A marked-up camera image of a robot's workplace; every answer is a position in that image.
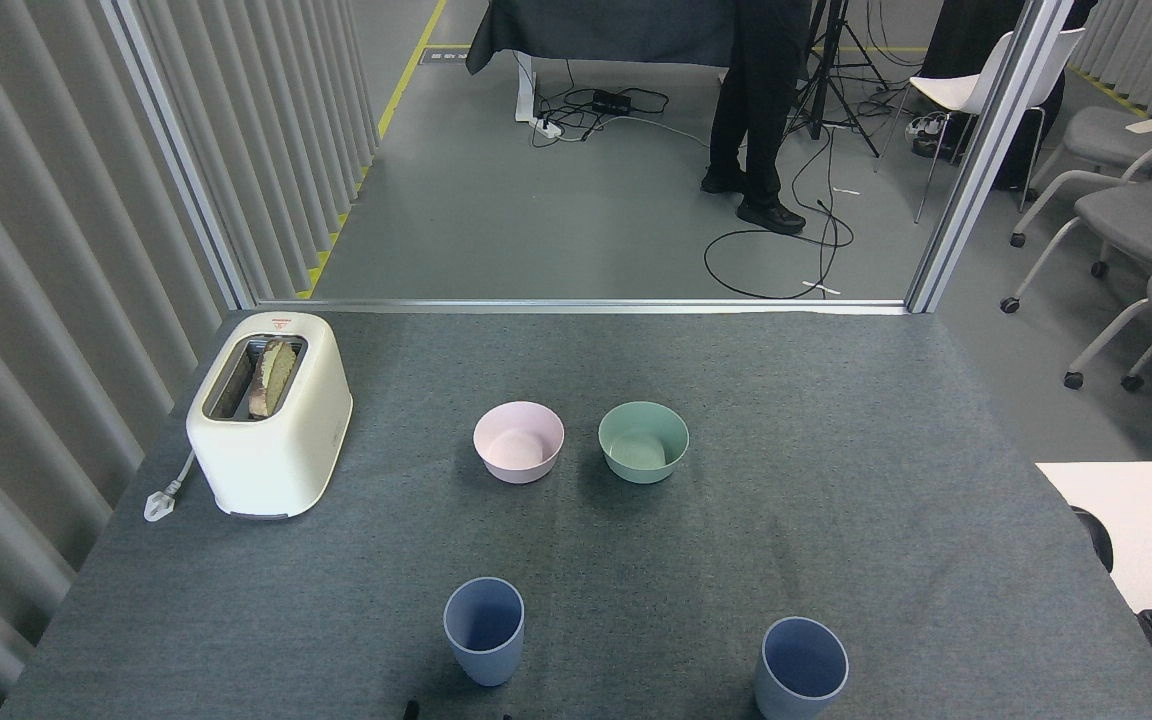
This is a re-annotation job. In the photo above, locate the blue cup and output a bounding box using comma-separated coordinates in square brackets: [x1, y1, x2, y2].
[443, 577, 525, 687]
[754, 616, 850, 720]

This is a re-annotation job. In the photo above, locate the pink bowl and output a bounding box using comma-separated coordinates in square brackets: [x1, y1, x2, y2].
[473, 401, 566, 485]

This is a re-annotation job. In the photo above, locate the cream white toaster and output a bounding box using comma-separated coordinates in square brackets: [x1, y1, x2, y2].
[186, 311, 353, 519]

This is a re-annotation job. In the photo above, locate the green bowl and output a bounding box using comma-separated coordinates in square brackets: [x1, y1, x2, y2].
[598, 401, 690, 485]

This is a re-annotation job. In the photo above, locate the toasted bread slice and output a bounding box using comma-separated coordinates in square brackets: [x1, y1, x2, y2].
[248, 338, 299, 419]

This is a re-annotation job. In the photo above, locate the black rounded object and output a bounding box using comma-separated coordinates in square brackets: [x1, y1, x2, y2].
[1072, 507, 1115, 573]

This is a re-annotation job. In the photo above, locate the person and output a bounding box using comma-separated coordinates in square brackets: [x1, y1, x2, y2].
[701, 0, 815, 236]
[906, 0, 1097, 193]

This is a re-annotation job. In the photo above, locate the table with dark cloth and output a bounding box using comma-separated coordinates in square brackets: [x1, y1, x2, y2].
[466, 0, 743, 123]

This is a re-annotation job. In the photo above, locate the black tripod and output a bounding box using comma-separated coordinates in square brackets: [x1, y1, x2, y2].
[791, 0, 893, 159]

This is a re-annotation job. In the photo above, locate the white plastic chair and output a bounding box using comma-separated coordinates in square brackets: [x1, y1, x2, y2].
[876, 28, 1087, 224]

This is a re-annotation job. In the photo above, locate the white power cord with plug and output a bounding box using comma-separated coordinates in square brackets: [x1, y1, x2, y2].
[143, 450, 199, 523]

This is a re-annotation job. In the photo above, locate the silver rail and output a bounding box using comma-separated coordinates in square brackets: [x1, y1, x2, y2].
[254, 297, 912, 317]

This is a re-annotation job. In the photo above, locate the black looped floor cable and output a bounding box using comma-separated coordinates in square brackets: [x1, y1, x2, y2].
[703, 125, 855, 301]

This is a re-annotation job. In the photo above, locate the silver post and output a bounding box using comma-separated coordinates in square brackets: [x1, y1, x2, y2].
[101, 0, 259, 310]
[904, 0, 1075, 315]

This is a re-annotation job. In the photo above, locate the black cable bundle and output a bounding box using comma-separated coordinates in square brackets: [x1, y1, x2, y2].
[532, 60, 713, 148]

